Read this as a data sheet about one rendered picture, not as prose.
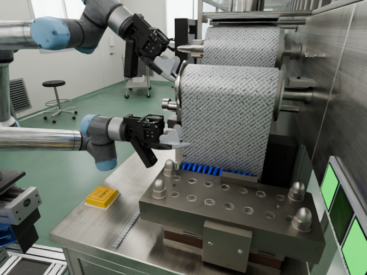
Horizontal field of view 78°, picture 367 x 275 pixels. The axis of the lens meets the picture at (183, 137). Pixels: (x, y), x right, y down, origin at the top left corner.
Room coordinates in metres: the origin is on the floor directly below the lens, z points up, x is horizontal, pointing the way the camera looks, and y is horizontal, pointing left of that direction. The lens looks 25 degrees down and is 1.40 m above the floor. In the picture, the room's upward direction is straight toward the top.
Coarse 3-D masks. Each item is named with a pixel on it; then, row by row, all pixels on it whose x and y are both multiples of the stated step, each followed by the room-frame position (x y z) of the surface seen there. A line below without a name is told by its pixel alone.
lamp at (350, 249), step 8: (352, 232) 0.19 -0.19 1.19; (360, 232) 0.17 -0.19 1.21; (352, 240) 0.18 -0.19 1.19; (360, 240) 0.17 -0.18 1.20; (344, 248) 0.19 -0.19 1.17; (352, 248) 0.17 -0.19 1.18; (360, 248) 0.16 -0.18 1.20; (352, 256) 0.17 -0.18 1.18; (360, 256) 0.16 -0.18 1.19; (352, 264) 0.16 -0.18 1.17; (360, 264) 0.15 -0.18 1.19; (352, 272) 0.16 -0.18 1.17; (360, 272) 0.15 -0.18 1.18
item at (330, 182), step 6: (330, 168) 0.29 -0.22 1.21; (330, 174) 0.29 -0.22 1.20; (324, 180) 0.30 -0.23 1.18; (330, 180) 0.28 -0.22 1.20; (336, 180) 0.26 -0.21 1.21; (324, 186) 0.30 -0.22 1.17; (330, 186) 0.27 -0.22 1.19; (336, 186) 0.26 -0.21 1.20; (324, 192) 0.29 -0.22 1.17; (330, 192) 0.27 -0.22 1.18; (324, 198) 0.28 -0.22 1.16; (330, 198) 0.26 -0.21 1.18
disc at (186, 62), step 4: (184, 64) 0.64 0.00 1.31; (180, 68) 0.62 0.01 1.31; (184, 68) 0.64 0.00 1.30; (180, 72) 0.61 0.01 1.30; (180, 76) 0.61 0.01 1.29; (180, 80) 0.61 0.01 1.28; (180, 84) 0.61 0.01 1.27; (180, 96) 0.61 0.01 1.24; (180, 100) 0.61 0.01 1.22; (180, 104) 0.61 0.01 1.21; (180, 108) 0.61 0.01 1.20
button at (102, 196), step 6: (102, 186) 0.62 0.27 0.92; (96, 192) 0.59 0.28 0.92; (102, 192) 0.59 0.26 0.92; (108, 192) 0.59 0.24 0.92; (114, 192) 0.59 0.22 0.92; (90, 198) 0.56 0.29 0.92; (96, 198) 0.56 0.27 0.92; (102, 198) 0.56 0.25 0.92; (108, 198) 0.56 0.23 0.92; (114, 198) 0.59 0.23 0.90; (90, 204) 0.56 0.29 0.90; (96, 204) 0.55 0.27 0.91; (102, 204) 0.54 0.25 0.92; (108, 204) 0.56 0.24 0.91
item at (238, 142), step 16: (192, 112) 0.59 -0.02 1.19; (208, 112) 0.58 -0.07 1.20; (224, 112) 0.57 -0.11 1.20; (192, 128) 0.59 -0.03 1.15; (208, 128) 0.58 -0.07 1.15; (224, 128) 0.57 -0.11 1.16; (240, 128) 0.55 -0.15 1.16; (256, 128) 0.54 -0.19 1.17; (192, 144) 0.59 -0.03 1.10; (208, 144) 0.58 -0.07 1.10; (224, 144) 0.56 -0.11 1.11; (240, 144) 0.55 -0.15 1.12; (256, 144) 0.54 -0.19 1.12; (192, 160) 0.59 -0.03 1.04; (208, 160) 0.58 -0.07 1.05; (224, 160) 0.56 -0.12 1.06; (240, 160) 0.55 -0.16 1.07; (256, 160) 0.54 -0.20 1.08; (256, 176) 0.54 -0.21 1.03
